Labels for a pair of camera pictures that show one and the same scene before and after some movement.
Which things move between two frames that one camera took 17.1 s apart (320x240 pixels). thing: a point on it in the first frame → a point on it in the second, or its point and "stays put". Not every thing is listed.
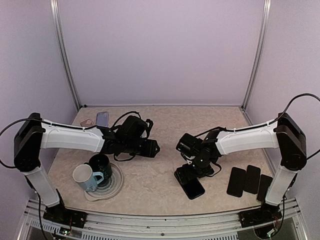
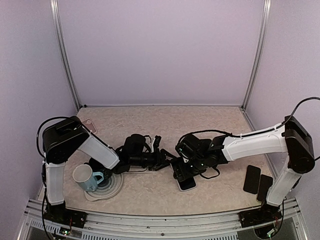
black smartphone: [252, 179] stays put
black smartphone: [236, 182] → [187, 183]
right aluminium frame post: [260, 53] stays put
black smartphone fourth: [264, 183] stays put
